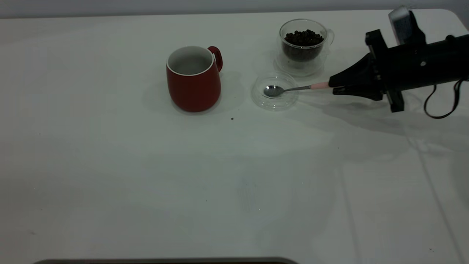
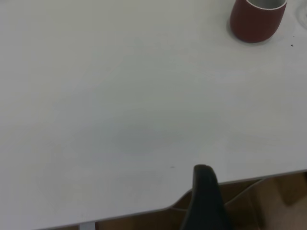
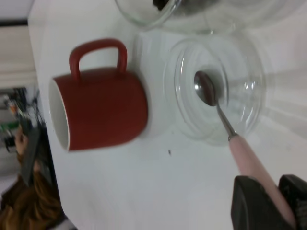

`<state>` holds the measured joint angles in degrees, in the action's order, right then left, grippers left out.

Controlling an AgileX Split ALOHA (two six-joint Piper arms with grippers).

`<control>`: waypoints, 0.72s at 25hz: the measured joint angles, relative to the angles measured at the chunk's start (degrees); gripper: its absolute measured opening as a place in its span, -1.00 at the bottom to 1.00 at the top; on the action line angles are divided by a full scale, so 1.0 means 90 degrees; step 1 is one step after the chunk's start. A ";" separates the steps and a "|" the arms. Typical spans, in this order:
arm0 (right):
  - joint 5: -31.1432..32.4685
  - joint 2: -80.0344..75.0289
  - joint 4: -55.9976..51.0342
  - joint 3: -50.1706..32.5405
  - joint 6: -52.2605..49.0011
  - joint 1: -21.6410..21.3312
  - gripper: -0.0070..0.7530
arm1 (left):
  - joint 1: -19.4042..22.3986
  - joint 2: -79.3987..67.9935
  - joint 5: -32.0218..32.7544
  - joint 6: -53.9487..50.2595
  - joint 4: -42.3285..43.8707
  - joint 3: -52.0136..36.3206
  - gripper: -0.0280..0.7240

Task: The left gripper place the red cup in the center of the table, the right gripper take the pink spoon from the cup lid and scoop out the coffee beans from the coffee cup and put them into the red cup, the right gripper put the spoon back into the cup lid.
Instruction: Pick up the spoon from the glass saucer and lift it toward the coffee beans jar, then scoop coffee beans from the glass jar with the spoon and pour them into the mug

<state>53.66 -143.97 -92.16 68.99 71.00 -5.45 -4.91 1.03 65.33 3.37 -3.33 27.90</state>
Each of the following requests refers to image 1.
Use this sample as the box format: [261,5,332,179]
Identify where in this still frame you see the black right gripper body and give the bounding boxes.
[365,29,447,113]

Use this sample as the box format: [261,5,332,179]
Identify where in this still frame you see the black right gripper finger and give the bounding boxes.
[329,52,380,88]
[332,86,384,101]

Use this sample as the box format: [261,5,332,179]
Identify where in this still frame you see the clear double-walled glass cup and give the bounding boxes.
[274,19,335,77]

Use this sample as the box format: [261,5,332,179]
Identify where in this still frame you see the metal spoon with pink handle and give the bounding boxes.
[264,82,330,98]

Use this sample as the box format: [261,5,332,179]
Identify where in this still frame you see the red ceramic mug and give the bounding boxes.
[166,46,223,113]

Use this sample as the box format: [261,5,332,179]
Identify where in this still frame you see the dark coffee beans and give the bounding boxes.
[282,29,325,62]

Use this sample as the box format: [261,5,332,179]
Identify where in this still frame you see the clear round glass lid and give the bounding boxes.
[251,71,299,111]

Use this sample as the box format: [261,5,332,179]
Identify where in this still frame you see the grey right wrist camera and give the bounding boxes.
[388,6,428,47]

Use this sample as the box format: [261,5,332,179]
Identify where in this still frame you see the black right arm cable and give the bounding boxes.
[424,78,466,120]

